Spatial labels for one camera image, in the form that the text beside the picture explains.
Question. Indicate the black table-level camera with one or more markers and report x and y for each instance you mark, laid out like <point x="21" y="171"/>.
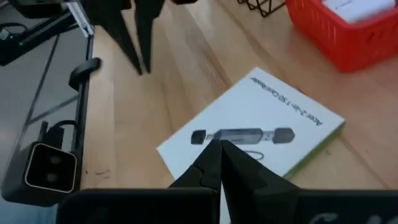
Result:
<point x="18" y="186"/>

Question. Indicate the white aluminium bar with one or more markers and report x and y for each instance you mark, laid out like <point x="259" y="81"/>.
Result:
<point x="79" y="17"/>

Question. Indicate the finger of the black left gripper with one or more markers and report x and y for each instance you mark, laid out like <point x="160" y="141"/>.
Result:
<point x="115" y="18"/>
<point x="149" y="18"/>

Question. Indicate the black aluminium table frame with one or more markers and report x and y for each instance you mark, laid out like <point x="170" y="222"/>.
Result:
<point x="83" y="109"/>

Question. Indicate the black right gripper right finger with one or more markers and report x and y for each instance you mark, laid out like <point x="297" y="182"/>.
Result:
<point x="255" y="193"/>

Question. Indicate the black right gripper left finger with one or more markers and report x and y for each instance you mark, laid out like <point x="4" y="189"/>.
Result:
<point x="208" y="171"/>

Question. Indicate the white green card reader box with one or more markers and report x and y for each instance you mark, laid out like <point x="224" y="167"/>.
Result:
<point x="248" y="105"/>

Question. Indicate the small white box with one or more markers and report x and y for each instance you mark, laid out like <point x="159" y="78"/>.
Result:
<point x="357" y="11"/>

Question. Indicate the red plastic basket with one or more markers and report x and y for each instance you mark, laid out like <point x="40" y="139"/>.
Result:
<point x="342" y="49"/>

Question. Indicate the black table clip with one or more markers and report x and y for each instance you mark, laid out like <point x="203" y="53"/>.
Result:
<point x="84" y="70"/>

